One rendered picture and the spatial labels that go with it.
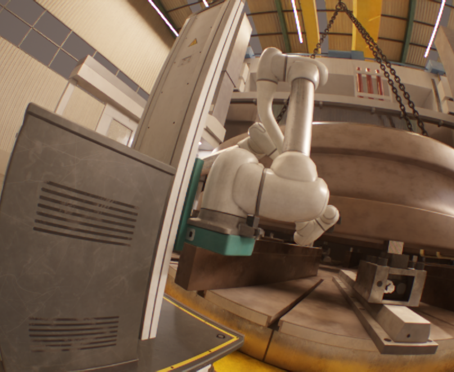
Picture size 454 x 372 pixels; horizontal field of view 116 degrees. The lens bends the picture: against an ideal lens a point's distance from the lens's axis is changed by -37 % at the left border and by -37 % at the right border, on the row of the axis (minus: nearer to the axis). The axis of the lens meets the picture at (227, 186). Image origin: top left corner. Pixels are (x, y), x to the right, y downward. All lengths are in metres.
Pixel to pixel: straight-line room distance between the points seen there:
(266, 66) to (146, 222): 0.83
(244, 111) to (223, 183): 5.51
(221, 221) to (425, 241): 1.61
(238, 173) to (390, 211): 1.34
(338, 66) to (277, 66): 7.55
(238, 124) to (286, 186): 5.37
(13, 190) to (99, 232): 0.18
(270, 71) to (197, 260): 1.06
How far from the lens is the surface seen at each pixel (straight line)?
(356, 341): 1.28
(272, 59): 1.07
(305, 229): 1.23
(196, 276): 1.36
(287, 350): 1.34
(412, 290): 1.49
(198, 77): 0.83
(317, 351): 1.32
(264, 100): 1.03
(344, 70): 8.44
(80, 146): 0.41
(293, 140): 0.77
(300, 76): 0.99
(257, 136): 1.16
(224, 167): 0.68
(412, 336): 1.19
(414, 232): 1.86
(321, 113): 5.76
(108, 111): 4.24
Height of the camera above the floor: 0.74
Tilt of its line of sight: 10 degrees up
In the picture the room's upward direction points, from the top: 13 degrees clockwise
